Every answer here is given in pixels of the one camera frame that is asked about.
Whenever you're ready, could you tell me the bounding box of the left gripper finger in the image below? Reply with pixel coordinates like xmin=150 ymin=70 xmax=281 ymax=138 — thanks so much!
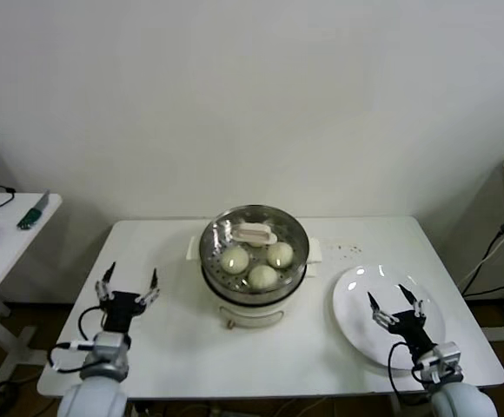
xmin=96 ymin=261 xmax=117 ymax=303
xmin=136 ymin=268 xmax=161 ymax=305

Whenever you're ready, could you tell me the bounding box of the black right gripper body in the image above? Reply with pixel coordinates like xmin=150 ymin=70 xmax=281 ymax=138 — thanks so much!
xmin=388 ymin=311 xmax=438 ymax=355

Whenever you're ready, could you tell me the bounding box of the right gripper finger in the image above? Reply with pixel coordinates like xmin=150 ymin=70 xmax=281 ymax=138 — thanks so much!
xmin=399 ymin=284 xmax=426 ymax=321
xmin=368 ymin=292 xmax=395 ymax=329

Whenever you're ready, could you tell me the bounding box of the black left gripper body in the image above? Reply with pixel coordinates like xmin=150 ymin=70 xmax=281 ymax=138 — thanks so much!
xmin=103 ymin=292 xmax=144 ymax=334

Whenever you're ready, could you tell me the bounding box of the round glass pot lid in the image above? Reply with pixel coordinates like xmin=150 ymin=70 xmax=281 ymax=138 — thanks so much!
xmin=199 ymin=206 xmax=309 ymax=301

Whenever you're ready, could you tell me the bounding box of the perforated steel steamer basket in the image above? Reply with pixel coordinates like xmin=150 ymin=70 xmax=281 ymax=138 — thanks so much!
xmin=197 ymin=204 xmax=310 ymax=303

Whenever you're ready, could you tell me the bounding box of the white round plate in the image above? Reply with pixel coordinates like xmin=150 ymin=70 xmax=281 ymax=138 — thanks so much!
xmin=332 ymin=263 xmax=448 ymax=370

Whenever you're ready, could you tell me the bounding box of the white side table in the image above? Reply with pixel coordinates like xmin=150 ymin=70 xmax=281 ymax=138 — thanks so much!
xmin=0 ymin=193 xmax=63 ymax=387

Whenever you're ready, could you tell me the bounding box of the white electric cooking pot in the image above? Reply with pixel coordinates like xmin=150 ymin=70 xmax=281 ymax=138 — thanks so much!
xmin=185 ymin=235 xmax=325 ymax=332

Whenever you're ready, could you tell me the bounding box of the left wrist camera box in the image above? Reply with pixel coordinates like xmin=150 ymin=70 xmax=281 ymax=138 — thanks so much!
xmin=91 ymin=332 xmax=132 ymax=355

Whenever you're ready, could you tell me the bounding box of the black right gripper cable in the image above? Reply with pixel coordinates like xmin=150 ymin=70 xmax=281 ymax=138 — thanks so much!
xmin=386 ymin=341 xmax=422 ymax=394

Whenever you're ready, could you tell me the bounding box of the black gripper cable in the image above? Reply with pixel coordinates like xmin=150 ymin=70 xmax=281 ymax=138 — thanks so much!
xmin=50 ymin=306 xmax=105 ymax=374
xmin=386 ymin=341 xmax=422 ymax=394

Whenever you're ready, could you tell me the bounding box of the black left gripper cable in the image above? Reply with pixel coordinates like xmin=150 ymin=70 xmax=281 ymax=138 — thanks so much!
xmin=50 ymin=306 xmax=105 ymax=374

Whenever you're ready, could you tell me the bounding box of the black hanging cable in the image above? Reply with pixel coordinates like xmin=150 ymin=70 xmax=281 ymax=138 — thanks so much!
xmin=462 ymin=267 xmax=504 ymax=299
xmin=456 ymin=232 xmax=504 ymax=293

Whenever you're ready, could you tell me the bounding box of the green handled knife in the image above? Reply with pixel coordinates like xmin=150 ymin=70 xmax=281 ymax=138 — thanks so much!
xmin=16 ymin=190 xmax=50 ymax=230

